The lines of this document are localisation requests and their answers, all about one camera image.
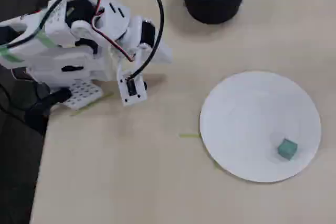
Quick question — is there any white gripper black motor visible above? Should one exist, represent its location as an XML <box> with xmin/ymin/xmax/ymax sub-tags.
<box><xmin>122</xmin><ymin>16</ymin><xmax>174</xmax><ymax>65</ymax></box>

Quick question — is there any green cube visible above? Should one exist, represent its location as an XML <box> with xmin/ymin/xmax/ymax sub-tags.
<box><xmin>277</xmin><ymin>137</ymin><xmax>298</xmax><ymax>161</ymax></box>

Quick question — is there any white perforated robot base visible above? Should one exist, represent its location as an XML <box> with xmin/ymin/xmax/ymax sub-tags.
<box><xmin>64</xmin><ymin>79</ymin><xmax>104</xmax><ymax>111</ymax></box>

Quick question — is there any white paper plate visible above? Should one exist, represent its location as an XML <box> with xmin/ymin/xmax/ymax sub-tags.
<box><xmin>199</xmin><ymin>70</ymin><xmax>322</xmax><ymax>183</ymax></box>

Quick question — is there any black table clamp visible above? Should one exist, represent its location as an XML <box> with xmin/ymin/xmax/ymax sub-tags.
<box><xmin>25</xmin><ymin>83</ymin><xmax>73</xmax><ymax>136</ymax></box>

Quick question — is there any thick black camera cable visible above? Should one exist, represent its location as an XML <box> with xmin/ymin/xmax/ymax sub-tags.
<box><xmin>69</xmin><ymin>0</ymin><xmax>165</xmax><ymax>81</ymax></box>

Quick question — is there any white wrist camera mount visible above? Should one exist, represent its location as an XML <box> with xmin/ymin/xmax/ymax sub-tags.
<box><xmin>116</xmin><ymin>62</ymin><xmax>148</xmax><ymax>107</ymax></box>

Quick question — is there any red white servo wire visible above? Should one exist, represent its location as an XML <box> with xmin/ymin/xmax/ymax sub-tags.
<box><xmin>90</xmin><ymin>0</ymin><xmax>136</xmax><ymax>63</ymax></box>

